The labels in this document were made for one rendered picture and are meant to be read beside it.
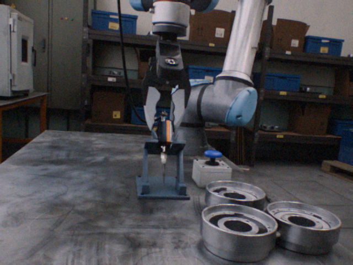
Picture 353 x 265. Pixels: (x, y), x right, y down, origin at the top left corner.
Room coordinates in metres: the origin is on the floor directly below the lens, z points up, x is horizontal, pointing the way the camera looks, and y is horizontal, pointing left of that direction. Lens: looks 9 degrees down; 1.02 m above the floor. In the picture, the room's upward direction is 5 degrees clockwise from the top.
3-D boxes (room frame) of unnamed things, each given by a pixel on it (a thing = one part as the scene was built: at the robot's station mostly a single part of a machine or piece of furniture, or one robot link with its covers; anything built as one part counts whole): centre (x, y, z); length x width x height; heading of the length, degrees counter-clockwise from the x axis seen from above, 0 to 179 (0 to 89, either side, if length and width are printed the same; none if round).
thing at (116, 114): (4.04, 0.87, 0.64); 0.49 x 0.40 x 0.37; 106
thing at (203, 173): (0.73, -0.08, 0.82); 0.08 x 0.07 x 0.05; 11
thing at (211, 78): (4.29, -0.29, 1.11); 0.52 x 0.38 x 0.22; 101
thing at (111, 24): (4.07, 0.86, 1.61); 0.52 x 0.38 x 0.22; 104
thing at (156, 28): (0.71, 0.03, 1.07); 0.09 x 0.08 x 0.12; 10
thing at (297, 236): (0.47, -0.20, 0.82); 0.10 x 0.10 x 0.04
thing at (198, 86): (1.05, -0.04, 0.97); 0.13 x 0.12 x 0.14; 58
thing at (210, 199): (0.56, -0.11, 0.82); 0.10 x 0.10 x 0.04
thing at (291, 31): (4.46, -1.26, 1.69); 0.59 x 0.41 x 0.38; 106
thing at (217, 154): (0.72, -0.08, 0.85); 0.04 x 0.04 x 0.05
